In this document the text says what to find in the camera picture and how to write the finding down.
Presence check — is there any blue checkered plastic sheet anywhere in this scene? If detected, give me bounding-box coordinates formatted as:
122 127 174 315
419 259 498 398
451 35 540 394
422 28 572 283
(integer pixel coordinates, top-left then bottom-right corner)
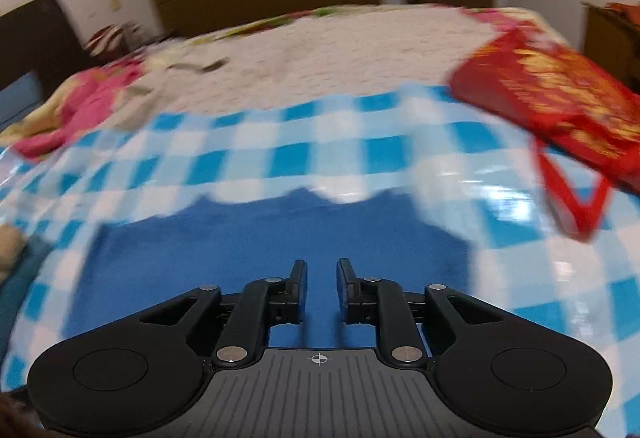
0 85 640 438

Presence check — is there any red tote bag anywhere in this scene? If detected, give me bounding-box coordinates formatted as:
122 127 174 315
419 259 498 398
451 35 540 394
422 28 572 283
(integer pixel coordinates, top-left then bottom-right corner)
449 30 640 241

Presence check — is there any teal cloth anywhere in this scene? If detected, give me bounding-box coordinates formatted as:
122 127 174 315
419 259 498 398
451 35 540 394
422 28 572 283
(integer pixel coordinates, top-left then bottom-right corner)
0 238 52 301

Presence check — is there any zebra striped pillow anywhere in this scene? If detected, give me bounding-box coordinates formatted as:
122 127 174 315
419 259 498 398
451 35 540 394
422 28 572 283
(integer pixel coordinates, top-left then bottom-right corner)
85 22 168 60

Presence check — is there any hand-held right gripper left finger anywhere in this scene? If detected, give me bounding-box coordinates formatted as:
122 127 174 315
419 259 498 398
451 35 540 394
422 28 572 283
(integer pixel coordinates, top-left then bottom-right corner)
140 259 308 366

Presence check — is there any dark wooden headboard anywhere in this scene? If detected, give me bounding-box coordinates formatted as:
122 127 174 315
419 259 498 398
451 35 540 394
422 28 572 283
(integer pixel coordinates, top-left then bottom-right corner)
0 0 96 91

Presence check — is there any pink floral blanket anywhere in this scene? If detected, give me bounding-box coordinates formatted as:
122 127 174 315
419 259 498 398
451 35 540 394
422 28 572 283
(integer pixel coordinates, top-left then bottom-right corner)
10 55 168 161

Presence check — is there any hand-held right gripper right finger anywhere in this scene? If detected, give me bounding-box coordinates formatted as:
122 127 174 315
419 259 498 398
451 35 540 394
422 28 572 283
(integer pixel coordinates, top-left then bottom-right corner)
336 258 505 366

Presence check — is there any blue striped knit sweater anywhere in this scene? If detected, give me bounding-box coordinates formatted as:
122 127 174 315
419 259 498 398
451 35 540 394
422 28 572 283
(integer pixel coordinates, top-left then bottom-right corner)
65 188 473 350

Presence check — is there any blue pillow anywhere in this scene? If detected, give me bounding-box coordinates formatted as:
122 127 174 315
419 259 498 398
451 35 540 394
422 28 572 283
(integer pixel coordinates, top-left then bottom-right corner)
0 70 42 131

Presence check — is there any beige striped knit sweater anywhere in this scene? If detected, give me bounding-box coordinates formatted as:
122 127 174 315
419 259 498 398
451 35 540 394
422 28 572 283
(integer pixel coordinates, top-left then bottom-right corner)
0 223 31 280

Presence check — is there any white floral bedsheet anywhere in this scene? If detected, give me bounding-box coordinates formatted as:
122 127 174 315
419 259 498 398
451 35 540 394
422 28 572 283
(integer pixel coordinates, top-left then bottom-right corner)
125 5 566 119

